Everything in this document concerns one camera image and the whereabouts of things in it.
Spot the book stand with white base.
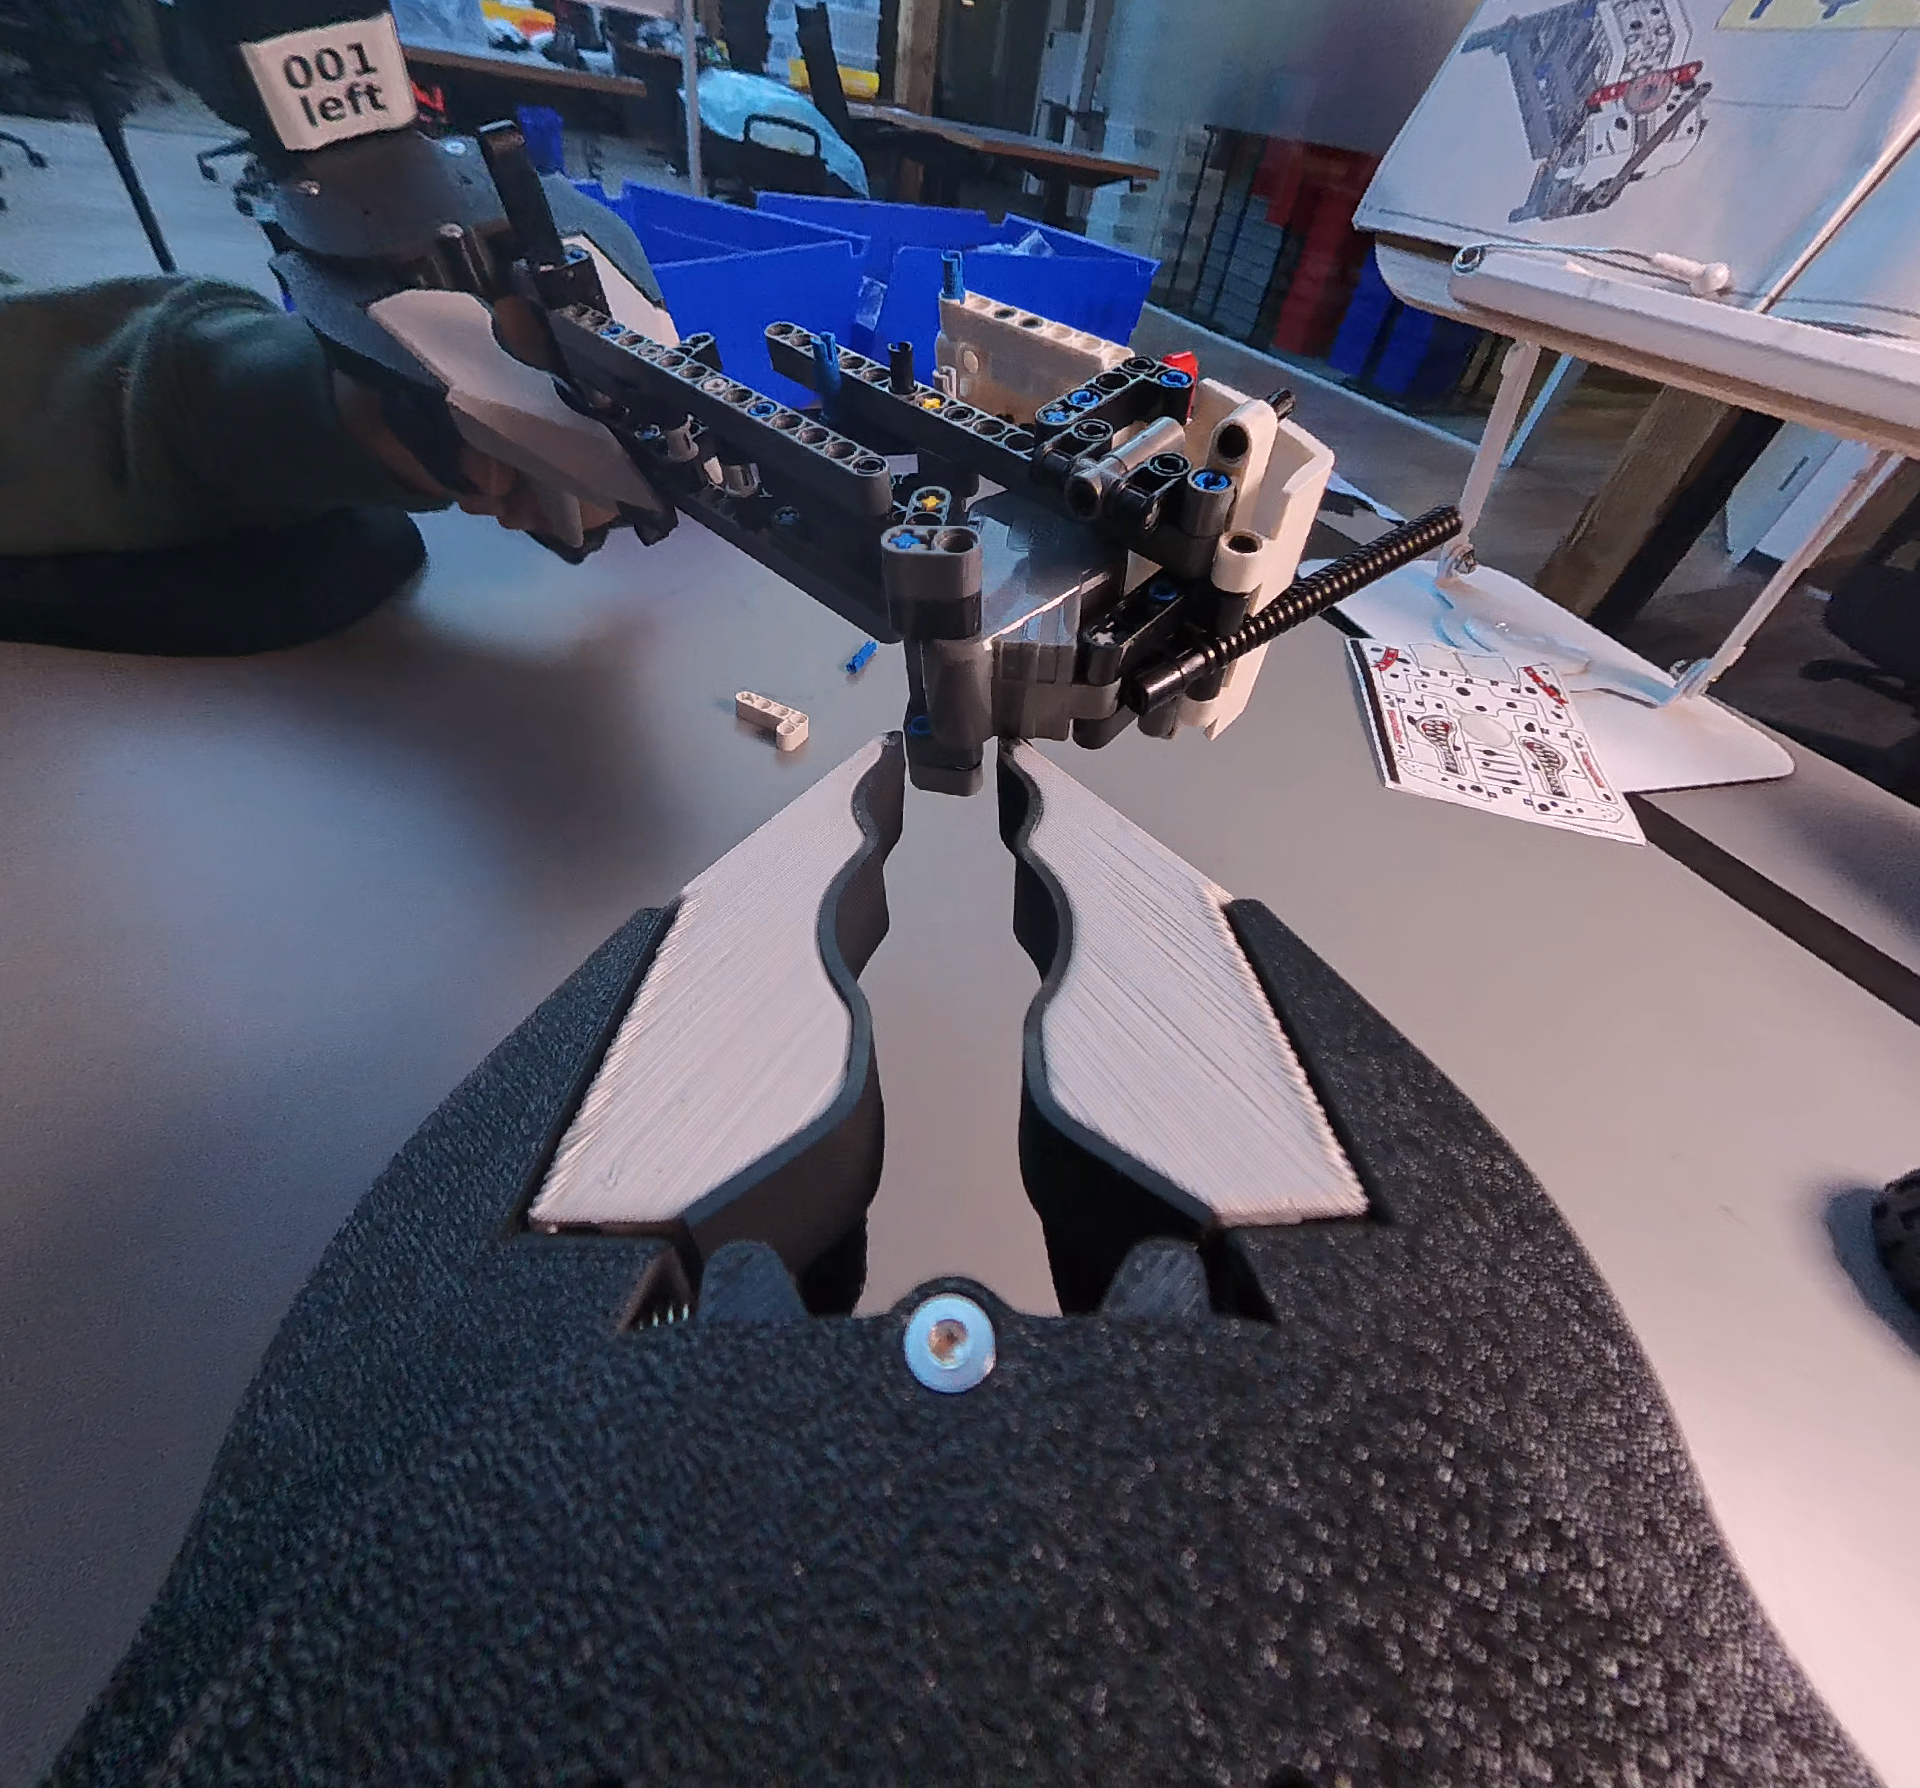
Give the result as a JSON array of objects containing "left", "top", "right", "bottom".
[{"left": 1351, "top": 149, "right": 1920, "bottom": 809}]

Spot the toy brick model car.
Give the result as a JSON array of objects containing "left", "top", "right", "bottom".
[{"left": 538, "top": 286, "right": 1473, "bottom": 801}]

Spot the person's left forearm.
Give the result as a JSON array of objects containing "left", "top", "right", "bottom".
[{"left": 0, "top": 275, "right": 451, "bottom": 656}]

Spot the sticker sheet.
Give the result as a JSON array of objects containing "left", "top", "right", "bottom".
[{"left": 1345, "top": 634, "right": 1646, "bottom": 847}]

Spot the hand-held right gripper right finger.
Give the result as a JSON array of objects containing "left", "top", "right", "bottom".
[{"left": 1004, "top": 739, "right": 1382, "bottom": 1264}]

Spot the dark background table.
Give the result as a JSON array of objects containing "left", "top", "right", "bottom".
[{"left": 389, "top": 38, "right": 1164, "bottom": 204}]

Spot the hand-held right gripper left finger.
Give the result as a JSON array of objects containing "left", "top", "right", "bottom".
[{"left": 527, "top": 738, "right": 906, "bottom": 1279}]

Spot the instruction booklet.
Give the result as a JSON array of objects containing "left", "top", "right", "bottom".
[{"left": 1356, "top": 0, "right": 1920, "bottom": 275}]

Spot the person's left hand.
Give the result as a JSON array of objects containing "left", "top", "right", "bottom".
[{"left": 325, "top": 366, "right": 599, "bottom": 567}]

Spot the black toy tyre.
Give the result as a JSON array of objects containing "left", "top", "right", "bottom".
[{"left": 1863, "top": 1165, "right": 1920, "bottom": 1346}]

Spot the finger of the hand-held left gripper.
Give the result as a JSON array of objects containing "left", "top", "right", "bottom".
[
  {"left": 553, "top": 166, "right": 685, "bottom": 327},
  {"left": 361, "top": 286, "right": 695, "bottom": 558}
]

